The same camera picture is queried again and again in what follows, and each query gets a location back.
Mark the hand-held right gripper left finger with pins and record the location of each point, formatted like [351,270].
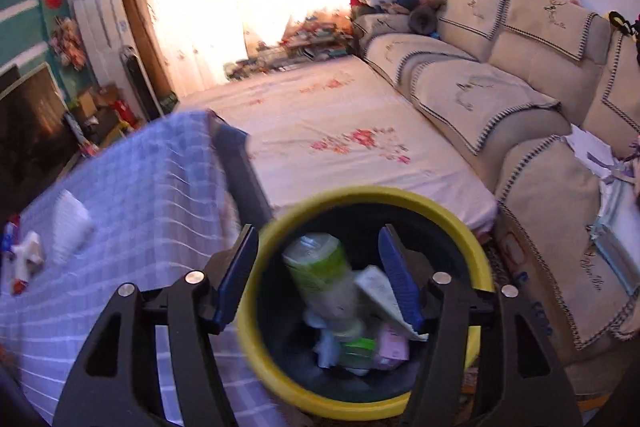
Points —
[235,277]

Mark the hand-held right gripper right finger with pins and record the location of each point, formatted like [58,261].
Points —
[400,287]

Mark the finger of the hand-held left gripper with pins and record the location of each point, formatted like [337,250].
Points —
[232,139]

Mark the white box black flower print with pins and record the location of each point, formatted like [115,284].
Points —
[372,287]

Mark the pink milk carton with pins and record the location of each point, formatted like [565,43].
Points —
[392,347]

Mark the yellow rimmed black bin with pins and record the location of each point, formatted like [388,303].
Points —
[450,227]

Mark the green white drink bottle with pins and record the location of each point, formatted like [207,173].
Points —
[320,262]

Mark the white crumpled wrapper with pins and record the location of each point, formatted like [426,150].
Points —
[326,348]

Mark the floral sheet bed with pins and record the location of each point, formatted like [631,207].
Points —
[325,107]

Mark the black tower fan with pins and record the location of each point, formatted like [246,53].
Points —
[142,82]

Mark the red fire extinguisher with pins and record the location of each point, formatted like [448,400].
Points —
[125,112]

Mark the blue checked tablecloth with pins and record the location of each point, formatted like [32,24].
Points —
[125,187]

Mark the pile of clutter by window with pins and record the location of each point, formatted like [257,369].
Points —
[300,42]

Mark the pile of cardboard boxes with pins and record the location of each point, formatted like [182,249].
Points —
[95,102]

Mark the white wardrobe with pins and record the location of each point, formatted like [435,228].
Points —
[107,42]

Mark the white foam net sleeve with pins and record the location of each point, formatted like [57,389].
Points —
[70,227]

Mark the beige sofa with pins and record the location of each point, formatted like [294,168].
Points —
[525,167]

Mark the hanging flower decoration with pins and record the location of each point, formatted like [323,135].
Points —
[67,42]

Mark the flat screen television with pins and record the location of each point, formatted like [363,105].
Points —
[30,132]

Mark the white crumpled tissue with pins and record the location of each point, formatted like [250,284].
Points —
[27,257]

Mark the red snack packet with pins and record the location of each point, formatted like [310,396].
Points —
[15,287]

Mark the papers on sofa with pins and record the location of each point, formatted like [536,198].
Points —
[610,187]

